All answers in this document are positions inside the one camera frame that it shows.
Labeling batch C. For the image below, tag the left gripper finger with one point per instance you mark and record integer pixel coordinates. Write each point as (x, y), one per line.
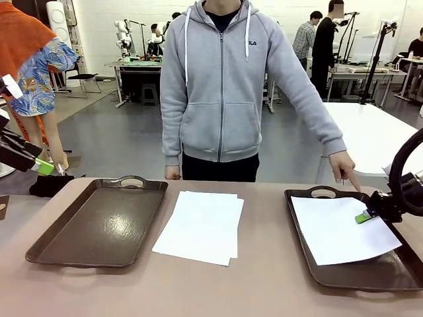
(16, 153)
(44, 166)

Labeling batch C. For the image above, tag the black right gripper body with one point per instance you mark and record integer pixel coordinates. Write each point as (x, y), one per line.
(385, 206)

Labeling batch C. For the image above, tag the person's left forearm grey sleeve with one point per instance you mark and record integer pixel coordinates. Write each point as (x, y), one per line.
(325, 127)

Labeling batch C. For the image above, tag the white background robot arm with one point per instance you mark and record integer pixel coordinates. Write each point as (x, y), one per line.
(155, 39)
(124, 43)

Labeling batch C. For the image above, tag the person's right forearm grey sleeve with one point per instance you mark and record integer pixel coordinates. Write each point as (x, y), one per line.
(172, 132)

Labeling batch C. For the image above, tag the person's left hand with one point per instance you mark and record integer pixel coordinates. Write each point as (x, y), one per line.
(342, 165)

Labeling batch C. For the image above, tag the person's right hand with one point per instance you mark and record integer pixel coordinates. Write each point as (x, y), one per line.
(173, 173)

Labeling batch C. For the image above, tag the white round stand base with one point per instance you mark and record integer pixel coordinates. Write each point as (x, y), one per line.
(5, 170)

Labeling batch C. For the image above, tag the black fabric bundle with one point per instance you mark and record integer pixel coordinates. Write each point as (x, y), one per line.
(49, 186)

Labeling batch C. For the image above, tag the bare skin-tone leg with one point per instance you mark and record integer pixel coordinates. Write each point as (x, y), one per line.
(54, 138)

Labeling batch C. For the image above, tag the brown plastic serving tray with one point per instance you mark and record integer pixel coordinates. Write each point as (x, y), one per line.
(99, 237)
(363, 277)

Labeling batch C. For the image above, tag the dark brown flat object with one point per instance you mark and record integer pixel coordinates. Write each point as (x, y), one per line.
(3, 214)

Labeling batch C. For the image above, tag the blue floral garment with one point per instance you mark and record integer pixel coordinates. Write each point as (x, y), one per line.
(36, 89)

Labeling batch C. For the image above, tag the orange fabric garment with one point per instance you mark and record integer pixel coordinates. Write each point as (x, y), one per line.
(20, 39)

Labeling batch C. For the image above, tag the grey plastic stool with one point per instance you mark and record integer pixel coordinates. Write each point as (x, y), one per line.
(150, 86)

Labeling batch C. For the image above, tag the white background workbench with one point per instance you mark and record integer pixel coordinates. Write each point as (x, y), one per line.
(360, 75)

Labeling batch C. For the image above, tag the background table with green mat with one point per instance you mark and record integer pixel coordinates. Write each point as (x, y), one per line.
(132, 62)

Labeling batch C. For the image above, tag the white standing air conditioner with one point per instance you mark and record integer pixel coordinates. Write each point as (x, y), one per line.
(57, 16)

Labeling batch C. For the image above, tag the black trousers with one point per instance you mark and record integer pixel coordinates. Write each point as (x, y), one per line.
(218, 171)

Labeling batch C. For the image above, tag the seated person in black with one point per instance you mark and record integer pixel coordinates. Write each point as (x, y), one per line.
(417, 48)

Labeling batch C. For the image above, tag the man in black long sleeves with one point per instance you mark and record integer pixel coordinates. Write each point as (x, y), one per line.
(325, 49)

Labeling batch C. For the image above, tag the man in plaid shirt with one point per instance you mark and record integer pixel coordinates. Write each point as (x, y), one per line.
(302, 39)

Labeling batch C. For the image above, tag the person in grey hoodie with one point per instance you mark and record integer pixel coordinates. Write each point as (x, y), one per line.
(218, 99)

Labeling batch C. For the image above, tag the black camera pole stand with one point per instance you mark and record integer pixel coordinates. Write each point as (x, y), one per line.
(375, 62)

